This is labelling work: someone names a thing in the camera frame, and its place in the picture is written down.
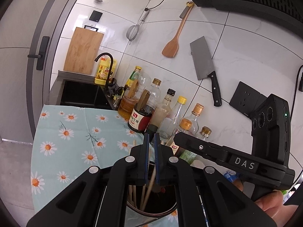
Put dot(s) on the pile of wooden chopsticks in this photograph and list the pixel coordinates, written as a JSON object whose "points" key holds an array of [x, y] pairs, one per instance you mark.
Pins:
{"points": [[133, 196]]}

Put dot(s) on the single light wood chopstick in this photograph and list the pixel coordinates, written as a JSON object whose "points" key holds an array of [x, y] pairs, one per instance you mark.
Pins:
{"points": [[148, 189]]}

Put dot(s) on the black dish cloth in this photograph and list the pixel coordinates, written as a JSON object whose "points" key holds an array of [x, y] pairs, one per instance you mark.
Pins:
{"points": [[114, 88]]}

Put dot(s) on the row of condiment bottles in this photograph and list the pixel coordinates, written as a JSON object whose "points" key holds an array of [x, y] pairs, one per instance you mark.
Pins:
{"points": [[142, 115]]}

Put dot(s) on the black sink faucet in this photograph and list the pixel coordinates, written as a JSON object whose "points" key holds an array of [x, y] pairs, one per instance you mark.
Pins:
{"points": [[110, 63]]}

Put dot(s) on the daisy print blue tablecloth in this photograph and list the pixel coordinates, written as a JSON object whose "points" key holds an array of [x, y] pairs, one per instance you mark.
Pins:
{"points": [[71, 151]]}

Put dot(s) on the metal mesh strainer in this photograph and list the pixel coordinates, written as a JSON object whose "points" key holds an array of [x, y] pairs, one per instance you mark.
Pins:
{"points": [[133, 32]]}

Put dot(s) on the wooden cutting board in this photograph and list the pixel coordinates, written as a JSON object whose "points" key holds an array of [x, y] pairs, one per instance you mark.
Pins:
{"points": [[82, 50]]}

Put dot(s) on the blue white salt bag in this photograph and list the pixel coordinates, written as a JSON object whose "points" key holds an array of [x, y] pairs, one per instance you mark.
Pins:
{"points": [[230, 176]]}

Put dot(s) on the small spice jar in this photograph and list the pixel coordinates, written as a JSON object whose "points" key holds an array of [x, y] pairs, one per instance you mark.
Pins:
{"points": [[197, 163]]}

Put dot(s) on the black kitchen sink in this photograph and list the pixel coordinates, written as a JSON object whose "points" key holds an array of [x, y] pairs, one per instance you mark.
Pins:
{"points": [[80, 94]]}

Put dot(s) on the small grey hanging tool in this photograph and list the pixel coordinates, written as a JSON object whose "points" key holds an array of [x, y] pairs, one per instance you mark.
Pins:
{"points": [[183, 12]]}

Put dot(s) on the yellow oil bottle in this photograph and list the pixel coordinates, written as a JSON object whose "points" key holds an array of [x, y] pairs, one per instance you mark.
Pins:
{"points": [[104, 72]]}

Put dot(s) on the person's right hand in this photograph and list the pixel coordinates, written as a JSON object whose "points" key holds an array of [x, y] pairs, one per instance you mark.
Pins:
{"points": [[269, 203]]}

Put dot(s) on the dark cylindrical utensil holder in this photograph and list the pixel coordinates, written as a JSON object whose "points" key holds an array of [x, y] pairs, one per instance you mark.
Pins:
{"points": [[163, 203]]}

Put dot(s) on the black wall switch panel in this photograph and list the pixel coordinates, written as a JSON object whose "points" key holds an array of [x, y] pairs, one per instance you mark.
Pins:
{"points": [[95, 15]]}

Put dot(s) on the grey white door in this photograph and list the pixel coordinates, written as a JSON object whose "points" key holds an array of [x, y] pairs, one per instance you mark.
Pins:
{"points": [[14, 87]]}

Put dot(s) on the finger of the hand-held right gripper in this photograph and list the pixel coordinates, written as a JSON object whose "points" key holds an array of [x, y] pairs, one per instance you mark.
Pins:
{"points": [[201, 147]]}

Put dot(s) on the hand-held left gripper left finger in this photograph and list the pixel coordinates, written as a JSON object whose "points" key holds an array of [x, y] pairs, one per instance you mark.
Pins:
{"points": [[94, 194]]}

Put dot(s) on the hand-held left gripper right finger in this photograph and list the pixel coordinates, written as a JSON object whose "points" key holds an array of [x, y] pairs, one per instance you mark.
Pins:
{"points": [[213, 194]]}

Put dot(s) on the wooden spatula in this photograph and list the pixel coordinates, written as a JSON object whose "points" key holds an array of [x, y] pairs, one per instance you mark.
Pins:
{"points": [[171, 47]]}

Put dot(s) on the black wall socket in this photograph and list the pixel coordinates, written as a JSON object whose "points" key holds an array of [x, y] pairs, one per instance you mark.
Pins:
{"points": [[246, 99]]}

